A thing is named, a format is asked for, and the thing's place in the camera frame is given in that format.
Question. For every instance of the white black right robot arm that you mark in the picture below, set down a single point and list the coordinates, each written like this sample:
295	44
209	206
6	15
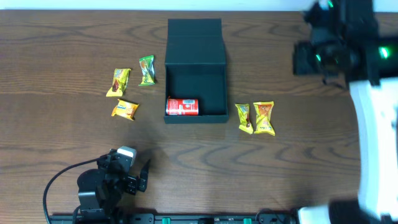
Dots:
345	40

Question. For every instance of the yellow snack packet far right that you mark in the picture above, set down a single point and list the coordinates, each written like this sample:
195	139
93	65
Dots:
263	117

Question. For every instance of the yellow Lemond biscuit packet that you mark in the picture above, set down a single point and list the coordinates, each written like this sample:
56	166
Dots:
125	109

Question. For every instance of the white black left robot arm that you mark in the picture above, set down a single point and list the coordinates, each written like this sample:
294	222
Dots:
101	189

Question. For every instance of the yellow snack packet near box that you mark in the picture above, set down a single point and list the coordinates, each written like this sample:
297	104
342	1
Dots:
244	119

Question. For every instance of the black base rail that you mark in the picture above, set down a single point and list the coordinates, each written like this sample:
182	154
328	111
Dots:
148	218

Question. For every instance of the yellow Apollo chocolate cake packet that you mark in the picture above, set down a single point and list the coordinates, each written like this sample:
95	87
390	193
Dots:
119	83

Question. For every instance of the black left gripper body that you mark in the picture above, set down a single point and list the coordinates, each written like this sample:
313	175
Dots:
131	186

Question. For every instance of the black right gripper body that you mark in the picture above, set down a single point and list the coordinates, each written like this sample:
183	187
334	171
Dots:
322	61

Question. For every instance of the red drink can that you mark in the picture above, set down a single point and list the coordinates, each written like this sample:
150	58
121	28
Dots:
182	107

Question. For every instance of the dark green open box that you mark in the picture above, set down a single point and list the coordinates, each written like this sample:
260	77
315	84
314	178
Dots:
195	69

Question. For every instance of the green pandan cake packet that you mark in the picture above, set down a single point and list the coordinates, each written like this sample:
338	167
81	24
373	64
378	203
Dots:
148	72

